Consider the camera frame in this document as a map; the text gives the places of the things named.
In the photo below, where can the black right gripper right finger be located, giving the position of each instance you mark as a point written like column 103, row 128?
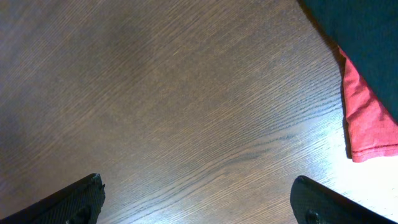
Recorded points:
column 313, row 203

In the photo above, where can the black garment at right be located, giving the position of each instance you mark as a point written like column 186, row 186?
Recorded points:
column 366, row 31

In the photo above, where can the red garment at right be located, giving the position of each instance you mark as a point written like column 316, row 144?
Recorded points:
column 372, row 131

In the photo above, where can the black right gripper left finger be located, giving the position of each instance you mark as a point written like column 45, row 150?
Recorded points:
column 80, row 202

